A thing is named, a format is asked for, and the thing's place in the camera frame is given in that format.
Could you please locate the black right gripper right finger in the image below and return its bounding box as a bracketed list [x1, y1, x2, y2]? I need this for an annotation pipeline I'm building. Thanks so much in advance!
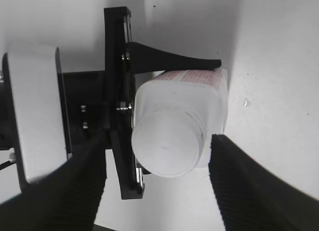
[208, 134, 319, 231]

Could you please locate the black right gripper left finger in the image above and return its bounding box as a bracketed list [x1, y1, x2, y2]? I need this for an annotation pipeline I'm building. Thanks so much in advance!
[0, 135, 107, 231]

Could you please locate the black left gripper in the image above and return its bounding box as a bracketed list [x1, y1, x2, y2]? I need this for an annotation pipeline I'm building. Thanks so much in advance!
[63, 7, 221, 200]

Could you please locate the white yili yogurt bottle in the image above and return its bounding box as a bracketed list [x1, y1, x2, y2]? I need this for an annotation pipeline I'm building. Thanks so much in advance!
[133, 69, 228, 168]

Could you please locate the white plastic bottle cap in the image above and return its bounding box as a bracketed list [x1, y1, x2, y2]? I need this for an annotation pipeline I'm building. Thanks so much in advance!
[132, 109, 205, 178]

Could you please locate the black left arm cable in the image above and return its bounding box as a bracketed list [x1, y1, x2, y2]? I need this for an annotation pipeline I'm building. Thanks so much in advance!
[0, 158, 16, 171]

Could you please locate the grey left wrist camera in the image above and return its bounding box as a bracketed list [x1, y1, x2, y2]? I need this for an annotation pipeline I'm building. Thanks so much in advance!
[2, 45, 71, 190]

